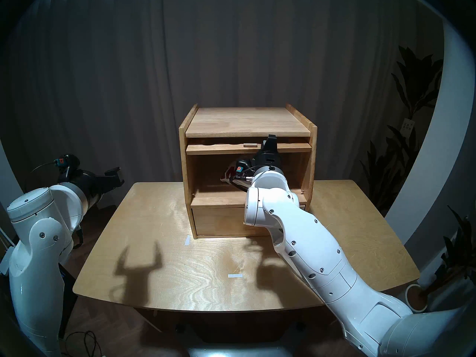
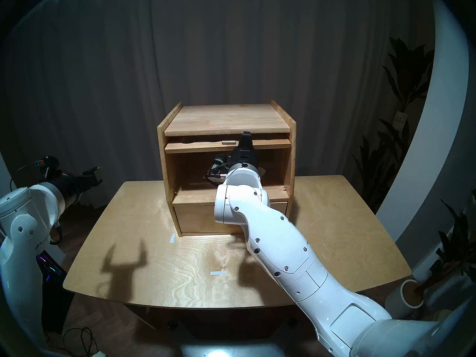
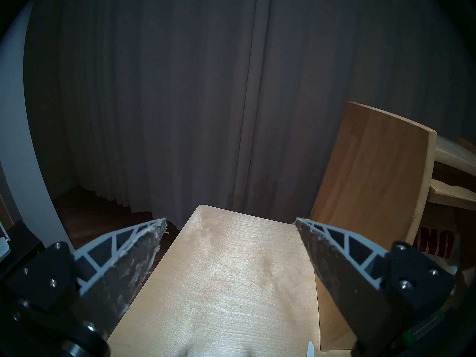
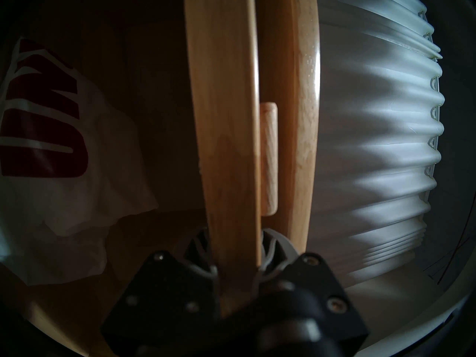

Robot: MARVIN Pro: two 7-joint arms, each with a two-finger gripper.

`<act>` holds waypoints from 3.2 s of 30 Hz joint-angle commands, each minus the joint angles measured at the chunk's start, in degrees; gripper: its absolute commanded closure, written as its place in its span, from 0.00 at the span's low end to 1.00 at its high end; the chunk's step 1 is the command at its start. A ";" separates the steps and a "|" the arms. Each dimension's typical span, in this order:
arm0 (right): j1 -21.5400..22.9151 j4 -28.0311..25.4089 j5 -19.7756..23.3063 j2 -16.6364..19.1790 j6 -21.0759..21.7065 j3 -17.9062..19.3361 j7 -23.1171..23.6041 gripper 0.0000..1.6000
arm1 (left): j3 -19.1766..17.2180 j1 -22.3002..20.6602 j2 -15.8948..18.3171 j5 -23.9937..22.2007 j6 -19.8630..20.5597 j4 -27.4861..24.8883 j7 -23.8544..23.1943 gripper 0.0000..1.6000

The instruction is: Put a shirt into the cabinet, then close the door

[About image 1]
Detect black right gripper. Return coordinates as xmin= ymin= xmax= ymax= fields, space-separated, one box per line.
xmin=252 ymin=134 xmax=284 ymax=173

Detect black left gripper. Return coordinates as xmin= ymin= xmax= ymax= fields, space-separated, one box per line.
xmin=71 ymin=167 xmax=125 ymax=207

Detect white shirt with red print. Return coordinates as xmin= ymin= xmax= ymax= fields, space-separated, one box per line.
xmin=220 ymin=163 xmax=248 ymax=190

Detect wooden sliding panel with knob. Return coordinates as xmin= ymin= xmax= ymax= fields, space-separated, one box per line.
xmin=186 ymin=142 xmax=312 ymax=155

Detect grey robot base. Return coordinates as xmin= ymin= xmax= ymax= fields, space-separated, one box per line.
xmin=186 ymin=323 xmax=302 ymax=357

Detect wooden drawer with knob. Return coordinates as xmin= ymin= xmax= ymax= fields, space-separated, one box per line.
xmin=192 ymin=204 xmax=306 ymax=237

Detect wooden cabinet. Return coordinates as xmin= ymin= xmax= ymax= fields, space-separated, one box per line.
xmin=179 ymin=104 xmax=318 ymax=239

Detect grey curtain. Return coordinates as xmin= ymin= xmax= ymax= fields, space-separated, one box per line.
xmin=11 ymin=0 xmax=439 ymax=212

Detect white box device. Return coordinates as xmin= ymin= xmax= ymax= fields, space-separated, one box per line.
xmin=0 ymin=247 xmax=13 ymax=276

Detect tall dark leafy plant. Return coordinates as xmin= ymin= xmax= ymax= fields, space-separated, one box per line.
xmin=361 ymin=46 xmax=445 ymax=215

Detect white round plant pot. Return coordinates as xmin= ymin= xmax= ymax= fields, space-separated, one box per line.
xmin=405 ymin=284 xmax=430 ymax=313

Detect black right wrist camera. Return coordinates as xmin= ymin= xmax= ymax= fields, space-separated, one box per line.
xmin=235 ymin=158 xmax=255 ymax=177

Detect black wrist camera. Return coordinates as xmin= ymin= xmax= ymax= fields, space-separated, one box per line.
xmin=52 ymin=154 xmax=80 ymax=178
xmin=235 ymin=158 xmax=255 ymax=177

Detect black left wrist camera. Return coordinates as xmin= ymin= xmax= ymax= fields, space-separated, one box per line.
xmin=52 ymin=154 xmax=80 ymax=178

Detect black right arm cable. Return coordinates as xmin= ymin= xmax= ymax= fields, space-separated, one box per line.
xmin=229 ymin=166 xmax=276 ymax=184

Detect black floor cable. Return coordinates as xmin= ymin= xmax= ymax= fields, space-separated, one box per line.
xmin=65 ymin=330 xmax=101 ymax=357

